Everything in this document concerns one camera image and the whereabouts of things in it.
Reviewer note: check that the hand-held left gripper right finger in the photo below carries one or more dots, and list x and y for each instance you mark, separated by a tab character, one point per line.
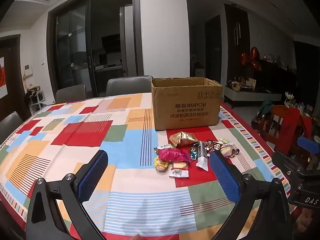
225	177

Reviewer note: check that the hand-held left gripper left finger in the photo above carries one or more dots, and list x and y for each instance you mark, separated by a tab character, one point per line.
92	177

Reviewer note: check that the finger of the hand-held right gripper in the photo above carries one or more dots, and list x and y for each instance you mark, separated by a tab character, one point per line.
308	143
285	162

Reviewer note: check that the brown cardboard box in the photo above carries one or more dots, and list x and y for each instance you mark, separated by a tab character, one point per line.
185	110

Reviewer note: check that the pale yellow snack packet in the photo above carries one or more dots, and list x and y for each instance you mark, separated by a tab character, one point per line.
227	150

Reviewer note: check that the small dark candy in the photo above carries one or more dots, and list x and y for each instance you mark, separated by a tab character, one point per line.
235	152

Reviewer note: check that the long white snack packet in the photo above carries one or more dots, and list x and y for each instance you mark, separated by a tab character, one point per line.
202	161

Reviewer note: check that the red wooden chair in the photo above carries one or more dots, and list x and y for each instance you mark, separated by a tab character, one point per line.
290	122

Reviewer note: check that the shiny dark candy wrapper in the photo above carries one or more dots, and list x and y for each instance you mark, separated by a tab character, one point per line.
212	145

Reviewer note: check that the pale green candy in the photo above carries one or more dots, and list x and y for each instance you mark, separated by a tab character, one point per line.
225	140

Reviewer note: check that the blue sparkly candy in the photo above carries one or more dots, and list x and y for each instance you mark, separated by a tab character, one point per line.
192	153

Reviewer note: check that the colourful patterned tablecloth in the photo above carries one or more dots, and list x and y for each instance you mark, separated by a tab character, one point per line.
75	135

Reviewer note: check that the white red snack packet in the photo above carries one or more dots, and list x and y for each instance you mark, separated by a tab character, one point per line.
178	173

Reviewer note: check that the clear packet with yellow wedge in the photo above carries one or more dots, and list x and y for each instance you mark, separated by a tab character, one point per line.
180	165

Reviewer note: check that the lotus ornament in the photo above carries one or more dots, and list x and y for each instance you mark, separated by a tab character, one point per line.
289	97

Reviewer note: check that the green cloth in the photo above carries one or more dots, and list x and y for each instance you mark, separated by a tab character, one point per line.
266	107

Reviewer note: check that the pink snack bag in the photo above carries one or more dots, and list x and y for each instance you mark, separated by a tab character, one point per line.
172	154

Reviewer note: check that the gold foil snack bag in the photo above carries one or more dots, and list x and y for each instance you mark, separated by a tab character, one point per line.
182	138

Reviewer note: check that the dark sideboard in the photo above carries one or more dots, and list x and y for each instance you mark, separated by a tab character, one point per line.
275	77

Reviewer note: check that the white low cabinet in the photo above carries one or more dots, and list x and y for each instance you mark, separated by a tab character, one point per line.
250	95

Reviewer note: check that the narrow grey chair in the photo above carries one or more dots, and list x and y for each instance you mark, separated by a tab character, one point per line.
71	93

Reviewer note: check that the small basket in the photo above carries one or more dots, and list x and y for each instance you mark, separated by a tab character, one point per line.
236	86

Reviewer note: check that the red foil balloon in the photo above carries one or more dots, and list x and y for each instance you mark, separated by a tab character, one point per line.
254	53
243	58
256	65

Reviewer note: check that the white shelf rack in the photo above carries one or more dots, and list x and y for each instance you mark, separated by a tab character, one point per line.
36	100

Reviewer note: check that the dark grey chair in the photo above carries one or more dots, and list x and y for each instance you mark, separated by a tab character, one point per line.
10	126

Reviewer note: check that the wide grey chair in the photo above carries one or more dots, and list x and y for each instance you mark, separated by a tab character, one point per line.
127	86

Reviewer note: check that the dark tall wardrobe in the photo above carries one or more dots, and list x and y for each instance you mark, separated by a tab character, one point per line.
236	42

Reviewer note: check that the dark interior door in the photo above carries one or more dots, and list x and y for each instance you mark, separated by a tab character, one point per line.
213	47

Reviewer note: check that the dark sliding glass door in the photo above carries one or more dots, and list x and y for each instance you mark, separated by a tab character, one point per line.
72	42

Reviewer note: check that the white wall intercom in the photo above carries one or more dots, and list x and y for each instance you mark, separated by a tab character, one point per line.
28	70

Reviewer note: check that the red wall poster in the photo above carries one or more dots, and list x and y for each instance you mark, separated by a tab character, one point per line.
2	80

